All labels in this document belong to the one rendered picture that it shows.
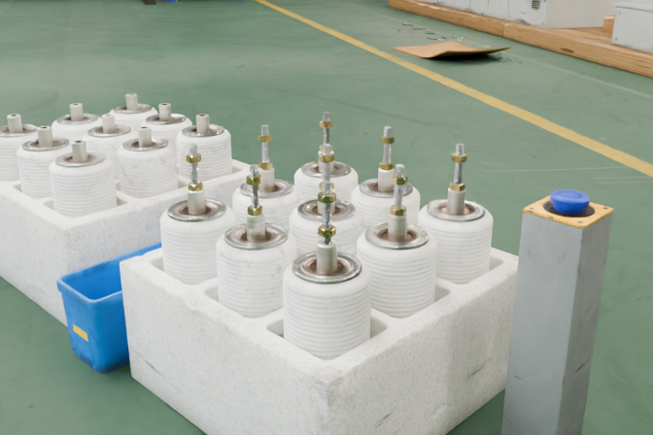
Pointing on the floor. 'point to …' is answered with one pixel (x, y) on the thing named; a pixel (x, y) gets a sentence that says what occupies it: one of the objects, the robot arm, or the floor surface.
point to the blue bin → (98, 312)
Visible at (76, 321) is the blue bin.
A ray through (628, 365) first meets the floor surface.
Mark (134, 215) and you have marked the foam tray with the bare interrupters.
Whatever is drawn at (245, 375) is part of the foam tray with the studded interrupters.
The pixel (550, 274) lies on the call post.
